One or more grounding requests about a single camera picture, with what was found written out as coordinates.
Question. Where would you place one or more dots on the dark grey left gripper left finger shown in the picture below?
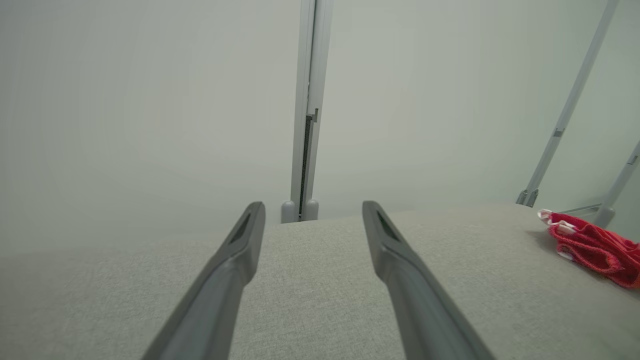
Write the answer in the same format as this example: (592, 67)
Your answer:
(205, 320)

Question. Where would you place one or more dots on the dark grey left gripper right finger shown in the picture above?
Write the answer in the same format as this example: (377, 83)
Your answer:
(425, 320)

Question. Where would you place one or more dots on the slim grey partition post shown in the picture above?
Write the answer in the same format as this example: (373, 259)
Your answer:
(604, 216)
(569, 100)

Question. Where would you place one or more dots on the grey partition post with foot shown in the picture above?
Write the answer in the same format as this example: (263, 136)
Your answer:
(321, 50)
(301, 75)

